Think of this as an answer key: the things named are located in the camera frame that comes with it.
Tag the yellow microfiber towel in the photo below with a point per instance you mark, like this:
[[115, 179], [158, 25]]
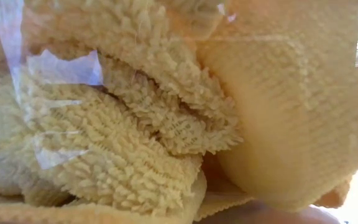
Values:
[[104, 155], [8, 31], [291, 109], [166, 62]]

